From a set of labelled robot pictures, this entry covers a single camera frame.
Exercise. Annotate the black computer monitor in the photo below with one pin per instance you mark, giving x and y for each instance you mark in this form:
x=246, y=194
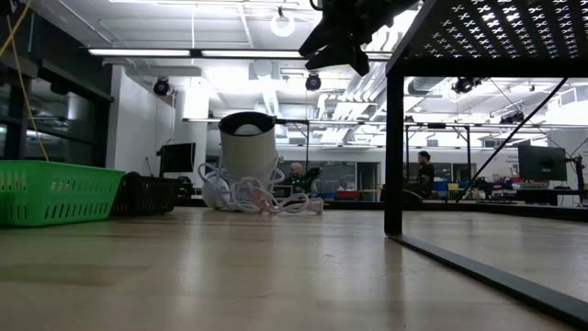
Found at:
x=177, y=158
x=542, y=163

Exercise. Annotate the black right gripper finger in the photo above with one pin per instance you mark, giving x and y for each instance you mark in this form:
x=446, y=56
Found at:
x=328, y=41
x=349, y=57

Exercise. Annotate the white desk lamp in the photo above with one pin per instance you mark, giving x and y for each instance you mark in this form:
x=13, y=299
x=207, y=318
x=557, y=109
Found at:
x=248, y=151

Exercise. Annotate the red storage tray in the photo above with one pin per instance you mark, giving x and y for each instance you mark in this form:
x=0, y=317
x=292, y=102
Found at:
x=347, y=194

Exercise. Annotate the person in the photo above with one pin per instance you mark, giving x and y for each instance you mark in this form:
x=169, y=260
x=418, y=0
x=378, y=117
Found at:
x=426, y=174
x=296, y=170

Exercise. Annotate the green plastic basket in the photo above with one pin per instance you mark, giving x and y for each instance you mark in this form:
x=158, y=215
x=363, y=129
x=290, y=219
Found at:
x=55, y=193

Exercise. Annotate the black perforated metal shelf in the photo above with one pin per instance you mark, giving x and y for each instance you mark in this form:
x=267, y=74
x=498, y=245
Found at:
x=395, y=138

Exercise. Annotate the black plastic basket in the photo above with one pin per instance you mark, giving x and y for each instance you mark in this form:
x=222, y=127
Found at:
x=147, y=195

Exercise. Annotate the black ceiling spotlight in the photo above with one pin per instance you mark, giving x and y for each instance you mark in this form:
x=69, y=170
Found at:
x=465, y=85
x=313, y=82
x=161, y=87

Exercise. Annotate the black background robot arm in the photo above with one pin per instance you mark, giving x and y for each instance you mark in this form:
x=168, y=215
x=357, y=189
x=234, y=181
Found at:
x=312, y=177

